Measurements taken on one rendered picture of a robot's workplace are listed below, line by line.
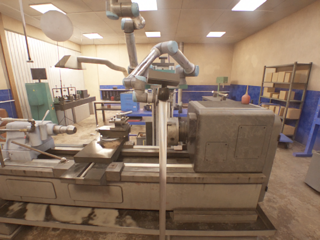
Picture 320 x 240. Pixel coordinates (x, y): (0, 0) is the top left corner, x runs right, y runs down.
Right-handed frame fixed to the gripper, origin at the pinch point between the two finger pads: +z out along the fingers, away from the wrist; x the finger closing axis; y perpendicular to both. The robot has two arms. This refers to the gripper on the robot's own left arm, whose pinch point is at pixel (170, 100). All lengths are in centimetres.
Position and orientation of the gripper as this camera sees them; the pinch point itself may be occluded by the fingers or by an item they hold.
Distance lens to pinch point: 133.4
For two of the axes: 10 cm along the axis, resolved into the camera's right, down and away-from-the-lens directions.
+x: 2.4, -0.6, -9.7
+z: 9.7, 0.7, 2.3
